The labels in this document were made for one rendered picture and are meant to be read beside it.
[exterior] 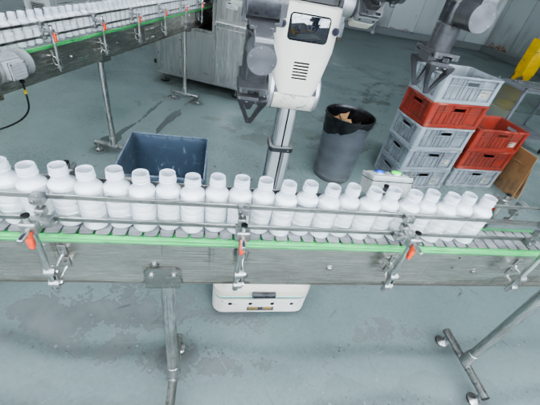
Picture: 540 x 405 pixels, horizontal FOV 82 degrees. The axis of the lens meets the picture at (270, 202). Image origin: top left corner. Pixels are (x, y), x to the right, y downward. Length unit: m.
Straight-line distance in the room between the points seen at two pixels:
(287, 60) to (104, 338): 1.54
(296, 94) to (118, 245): 0.84
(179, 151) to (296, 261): 0.76
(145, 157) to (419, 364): 1.78
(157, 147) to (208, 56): 3.18
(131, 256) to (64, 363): 1.04
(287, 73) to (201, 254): 0.75
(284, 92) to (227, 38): 3.15
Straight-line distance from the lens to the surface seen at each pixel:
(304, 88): 1.29
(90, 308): 1.98
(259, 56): 0.64
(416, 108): 3.17
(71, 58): 2.52
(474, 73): 3.60
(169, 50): 4.73
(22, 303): 2.12
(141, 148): 1.45
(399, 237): 0.95
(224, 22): 4.38
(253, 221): 0.83
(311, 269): 0.95
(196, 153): 1.42
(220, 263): 0.89
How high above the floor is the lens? 1.60
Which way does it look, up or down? 38 degrees down
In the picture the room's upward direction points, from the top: 12 degrees clockwise
